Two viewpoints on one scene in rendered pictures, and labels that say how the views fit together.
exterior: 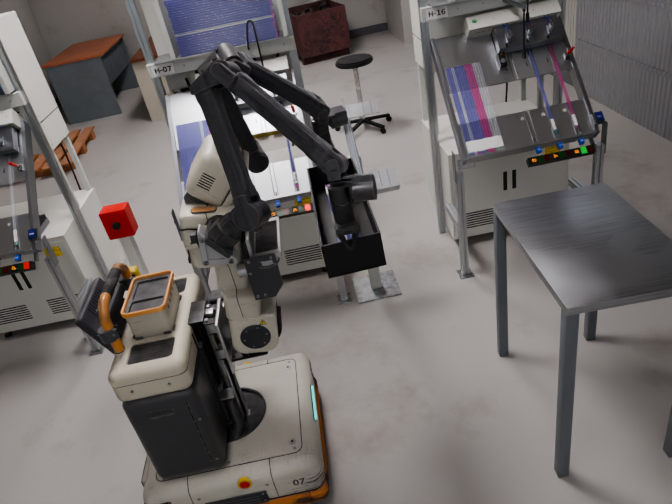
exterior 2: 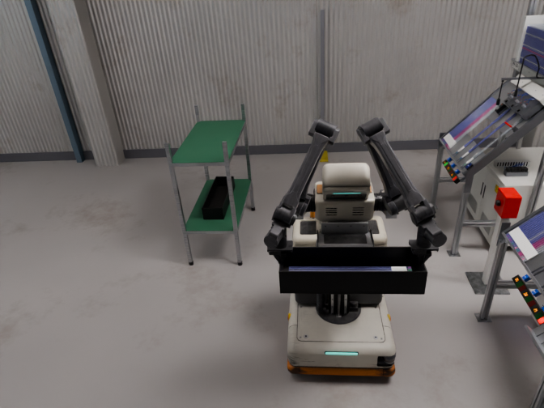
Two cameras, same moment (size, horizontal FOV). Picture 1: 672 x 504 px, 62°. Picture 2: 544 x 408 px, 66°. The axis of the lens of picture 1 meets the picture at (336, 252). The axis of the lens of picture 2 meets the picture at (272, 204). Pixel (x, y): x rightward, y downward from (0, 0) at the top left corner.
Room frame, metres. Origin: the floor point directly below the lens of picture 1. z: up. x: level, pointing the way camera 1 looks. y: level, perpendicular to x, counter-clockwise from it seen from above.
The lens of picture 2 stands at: (1.51, -1.41, 2.21)
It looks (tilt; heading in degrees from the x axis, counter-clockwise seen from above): 31 degrees down; 97
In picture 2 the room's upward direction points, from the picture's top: 4 degrees counter-clockwise
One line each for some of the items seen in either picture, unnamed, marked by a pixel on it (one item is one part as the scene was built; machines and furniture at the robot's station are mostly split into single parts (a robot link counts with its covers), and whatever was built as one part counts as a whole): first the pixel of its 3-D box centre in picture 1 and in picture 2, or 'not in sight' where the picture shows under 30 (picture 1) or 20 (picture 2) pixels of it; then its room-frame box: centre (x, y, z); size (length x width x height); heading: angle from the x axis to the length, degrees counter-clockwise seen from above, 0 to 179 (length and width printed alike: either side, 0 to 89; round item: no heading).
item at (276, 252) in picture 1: (259, 250); (344, 242); (1.64, 0.25, 0.99); 0.28 x 0.16 x 0.22; 1
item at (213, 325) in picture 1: (247, 319); not in sight; (1.70, 0.38, 0.68); 0.28 x 0.27 x 0.25; 1
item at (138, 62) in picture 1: (181, 65); not in sight; (8.15, 1.55, 0.38); 2.25 x 0.75 x 0.77; 1
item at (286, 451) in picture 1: (239, 434); (337, 320); (1.64, 0.54, 0.16); 0.67 x 0.64 x 0.25; 91
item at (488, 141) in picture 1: (502, 129); not in sight; (3.05, -1.09, 0.65); 1.01 x 0.73 x 1.29; 0
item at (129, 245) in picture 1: (139, 268); (497, 240); (2.77, 1.10, 0.39); 0.24 x 0.24 x 0.78; 0
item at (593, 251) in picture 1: (582, 324); not in sight; (1.61, -0.87, 0.40); 0.70 x 0.45 x 0.80; 178
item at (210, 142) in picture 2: not in sight; (217, 182); (0.66, 1.74, 0.55); 0.91 x 0.46 x 1.10; 90
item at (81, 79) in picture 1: (96, 77); not in sight; (8.51, 2.83, 0.40); 1.48 x 0.78 x 0.79; 1
